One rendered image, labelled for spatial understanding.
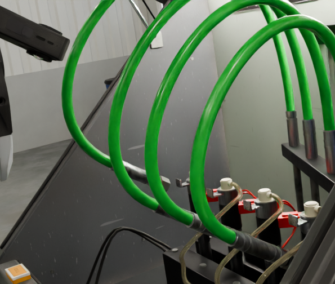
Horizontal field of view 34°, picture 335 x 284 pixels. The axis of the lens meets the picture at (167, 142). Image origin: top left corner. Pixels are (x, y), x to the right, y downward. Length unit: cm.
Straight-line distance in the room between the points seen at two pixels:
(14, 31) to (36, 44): 3
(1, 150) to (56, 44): 12
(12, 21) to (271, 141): 67
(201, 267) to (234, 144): 46
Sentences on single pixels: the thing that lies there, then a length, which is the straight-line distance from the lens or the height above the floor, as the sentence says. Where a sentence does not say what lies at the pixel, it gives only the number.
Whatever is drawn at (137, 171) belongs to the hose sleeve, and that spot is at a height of 114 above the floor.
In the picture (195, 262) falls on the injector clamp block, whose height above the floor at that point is 98.
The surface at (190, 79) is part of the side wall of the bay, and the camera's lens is 117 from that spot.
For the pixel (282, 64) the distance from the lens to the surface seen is 90.
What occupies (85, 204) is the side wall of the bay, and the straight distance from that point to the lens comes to 109.
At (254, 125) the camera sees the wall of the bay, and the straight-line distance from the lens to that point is 113.
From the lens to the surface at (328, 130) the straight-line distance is 75.
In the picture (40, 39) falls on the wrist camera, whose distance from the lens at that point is 57.
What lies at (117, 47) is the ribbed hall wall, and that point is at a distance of 809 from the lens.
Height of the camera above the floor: 132
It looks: 12 degrees down
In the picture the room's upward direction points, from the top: 9 degrees counter-clockwise
